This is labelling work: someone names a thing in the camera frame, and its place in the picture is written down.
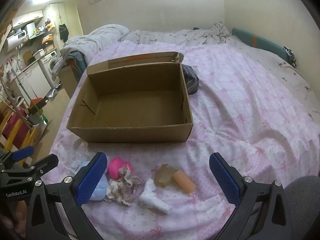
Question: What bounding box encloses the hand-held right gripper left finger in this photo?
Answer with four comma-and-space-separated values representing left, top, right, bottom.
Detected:
25, 152, 108, 240

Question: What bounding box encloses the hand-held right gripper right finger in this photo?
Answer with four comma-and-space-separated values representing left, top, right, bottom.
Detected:
209, 152, 295, 240

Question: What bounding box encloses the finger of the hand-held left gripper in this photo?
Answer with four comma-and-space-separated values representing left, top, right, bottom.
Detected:
5, 146, 35, 163
24, 154, 59, 178

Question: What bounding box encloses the light blue plush cloth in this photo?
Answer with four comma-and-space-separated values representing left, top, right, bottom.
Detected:
80, 161, 109, 202

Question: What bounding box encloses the cream lace scrunchie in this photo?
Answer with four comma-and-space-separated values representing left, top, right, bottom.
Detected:
105, 181, 125, 203

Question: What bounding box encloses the beige translucent soft block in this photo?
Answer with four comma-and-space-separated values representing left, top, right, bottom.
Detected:
152, 164, 179, 188

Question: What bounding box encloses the white cloth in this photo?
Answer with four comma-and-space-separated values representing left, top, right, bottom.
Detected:
139, 178, 173, 215

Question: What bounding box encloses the pink heart-shaped soft toy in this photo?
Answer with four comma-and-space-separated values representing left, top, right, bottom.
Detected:
107, 157, 134, 180

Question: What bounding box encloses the person's left hand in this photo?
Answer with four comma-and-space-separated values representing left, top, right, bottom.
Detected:
0, 200, 28, 237

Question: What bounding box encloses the clear plastic bag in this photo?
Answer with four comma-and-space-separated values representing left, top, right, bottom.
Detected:
64, 142, 98, 178

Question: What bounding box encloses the red bag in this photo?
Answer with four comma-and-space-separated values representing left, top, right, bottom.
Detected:
2, 107, 28, 140

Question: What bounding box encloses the brown lace scrunchie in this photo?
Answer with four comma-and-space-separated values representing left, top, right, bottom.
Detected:
117, 166, 143, 207

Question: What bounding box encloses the orange foam cylinder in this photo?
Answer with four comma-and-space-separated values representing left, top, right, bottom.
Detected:
172, 169, 196, 194

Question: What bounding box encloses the orange brown box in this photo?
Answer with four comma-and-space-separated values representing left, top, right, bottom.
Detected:
31, 97, 47, 109

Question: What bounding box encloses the pink bow-print blanket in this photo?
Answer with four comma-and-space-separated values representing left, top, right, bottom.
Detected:
32, 40, 320, 240

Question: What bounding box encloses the person's grey trouser leg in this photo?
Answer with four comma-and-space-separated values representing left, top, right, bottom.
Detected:
284, 176, 320, 240

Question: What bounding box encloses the tall brown cardboard box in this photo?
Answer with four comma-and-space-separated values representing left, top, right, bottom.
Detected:
58, 65, 83, 98

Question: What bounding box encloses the white washing machine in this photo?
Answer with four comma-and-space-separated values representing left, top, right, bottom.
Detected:
40, 50, 62, 88

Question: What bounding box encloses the dark striped cloth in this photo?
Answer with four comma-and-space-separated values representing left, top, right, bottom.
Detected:
181, 64, 200, 95

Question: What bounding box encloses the teal and orange cloth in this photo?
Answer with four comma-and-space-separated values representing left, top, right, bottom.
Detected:
65, 51, 87, 73

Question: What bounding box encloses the white water heater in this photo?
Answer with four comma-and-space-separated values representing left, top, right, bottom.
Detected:
5, 34, 29, 53

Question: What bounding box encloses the white floral bed sheet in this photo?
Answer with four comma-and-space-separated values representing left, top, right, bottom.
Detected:
225, 34, 320, 123

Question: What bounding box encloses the black hanging item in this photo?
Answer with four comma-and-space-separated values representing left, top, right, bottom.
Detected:
59, 24, 69, 40

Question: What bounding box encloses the grey patterned quilt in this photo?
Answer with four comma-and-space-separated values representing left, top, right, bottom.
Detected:
51, 21, 233, 80

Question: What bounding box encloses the black and white patterned item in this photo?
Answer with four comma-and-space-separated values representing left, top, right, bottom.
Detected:
282, 46, 298, 68

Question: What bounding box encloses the teal cushion with orange band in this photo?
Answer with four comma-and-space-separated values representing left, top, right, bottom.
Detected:
231, 27, 298, 68

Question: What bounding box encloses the yellow wooden frame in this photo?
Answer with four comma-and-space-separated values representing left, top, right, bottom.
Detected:
0, 110, 35, 153

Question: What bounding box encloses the white wall cabinet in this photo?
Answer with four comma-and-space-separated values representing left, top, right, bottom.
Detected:
11, 9, 44, 28

